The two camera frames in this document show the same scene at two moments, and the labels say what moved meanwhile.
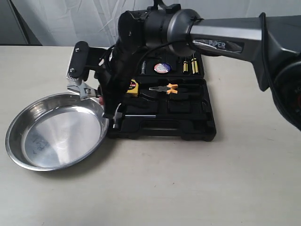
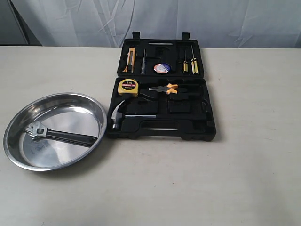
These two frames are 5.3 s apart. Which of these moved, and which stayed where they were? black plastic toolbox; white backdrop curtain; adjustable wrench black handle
Moved: adjustable wrench black handle
Stayed: white backdrop curtain; black plastic toolbox
